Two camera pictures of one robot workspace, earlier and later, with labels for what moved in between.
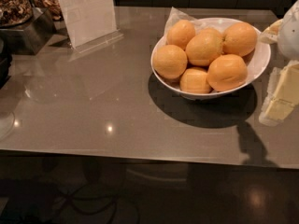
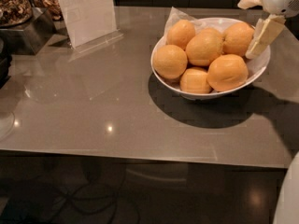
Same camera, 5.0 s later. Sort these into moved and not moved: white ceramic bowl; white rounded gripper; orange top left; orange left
Moved: white rounded gripper
Not moved: white ceramic bowl; orange top left; orange left
